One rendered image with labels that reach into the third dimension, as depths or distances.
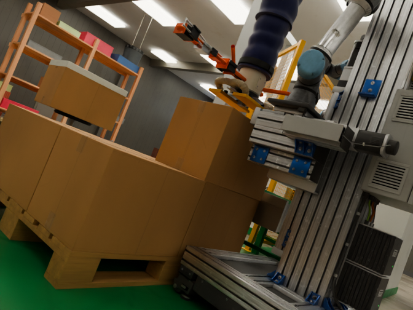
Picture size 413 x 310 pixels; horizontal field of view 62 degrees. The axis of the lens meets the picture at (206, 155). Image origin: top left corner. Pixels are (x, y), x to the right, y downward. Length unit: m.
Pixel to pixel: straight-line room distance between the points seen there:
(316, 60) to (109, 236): 1.14
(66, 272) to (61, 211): 0.23
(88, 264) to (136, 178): 0.37
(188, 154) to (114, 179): 0.61
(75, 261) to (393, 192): 1.26
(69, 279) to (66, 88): 1.98
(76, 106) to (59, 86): 0.21
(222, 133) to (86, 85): 1.71
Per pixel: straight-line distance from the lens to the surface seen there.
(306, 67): 1.62
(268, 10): 2.24
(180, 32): 1.73
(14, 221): 1.76
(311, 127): 1.48
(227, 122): 1.76
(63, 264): 1.40
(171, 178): 1.54
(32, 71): 12.27
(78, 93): 3.16
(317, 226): 1.70
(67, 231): 1.41
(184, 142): 1.89
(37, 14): 8.14
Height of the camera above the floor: 0.58
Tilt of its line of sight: 3 degrees up
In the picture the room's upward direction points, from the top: 22 degrees clockwise
